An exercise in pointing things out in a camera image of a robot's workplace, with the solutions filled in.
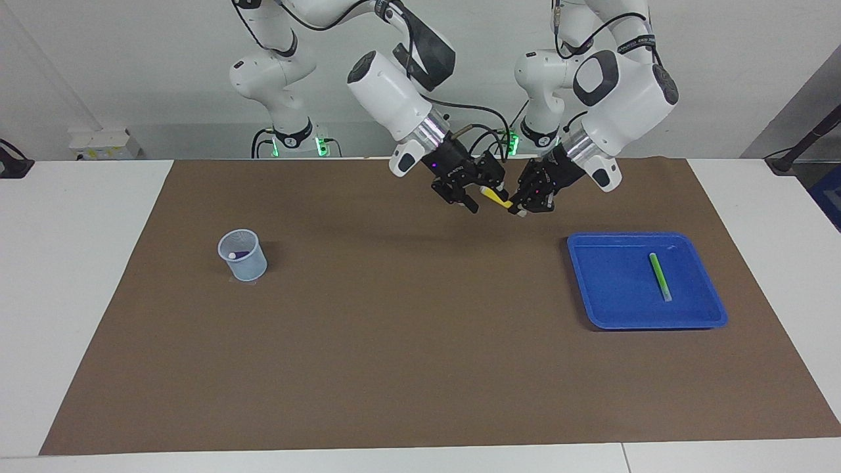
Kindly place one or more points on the black table clamp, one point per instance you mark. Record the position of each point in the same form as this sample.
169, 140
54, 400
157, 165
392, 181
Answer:
13, 167

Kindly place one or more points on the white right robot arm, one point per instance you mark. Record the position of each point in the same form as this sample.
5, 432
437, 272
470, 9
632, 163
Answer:
387, 92

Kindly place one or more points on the white power strip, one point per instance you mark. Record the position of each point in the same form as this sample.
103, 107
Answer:
105, 143

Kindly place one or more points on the black stand pole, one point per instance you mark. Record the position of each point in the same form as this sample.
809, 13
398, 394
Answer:
815, 135

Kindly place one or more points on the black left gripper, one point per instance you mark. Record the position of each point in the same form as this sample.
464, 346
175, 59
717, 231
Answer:
564, 169

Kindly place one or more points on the purple pen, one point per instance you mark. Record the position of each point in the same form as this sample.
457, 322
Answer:
242, 254

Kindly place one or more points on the light blue mesh cup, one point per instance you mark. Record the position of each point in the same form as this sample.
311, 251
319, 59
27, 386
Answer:
246, 269

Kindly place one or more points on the blue plastic tray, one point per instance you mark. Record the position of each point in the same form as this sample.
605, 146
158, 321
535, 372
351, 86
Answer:
617, 289

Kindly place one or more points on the brown table mat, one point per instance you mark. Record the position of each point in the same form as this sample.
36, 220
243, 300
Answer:
420, 328

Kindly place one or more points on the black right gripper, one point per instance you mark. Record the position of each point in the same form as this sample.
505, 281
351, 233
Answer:
454, 164

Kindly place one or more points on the green pen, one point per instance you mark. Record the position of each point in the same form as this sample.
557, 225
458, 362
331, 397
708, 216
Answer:
659, 276

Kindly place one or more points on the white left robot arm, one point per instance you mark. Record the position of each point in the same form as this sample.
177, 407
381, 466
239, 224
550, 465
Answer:
624, 98

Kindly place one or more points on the blue box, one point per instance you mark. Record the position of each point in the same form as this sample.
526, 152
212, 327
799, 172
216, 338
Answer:
831, 197

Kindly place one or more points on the yellow pen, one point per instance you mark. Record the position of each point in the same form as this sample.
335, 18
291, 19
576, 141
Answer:
493, 196

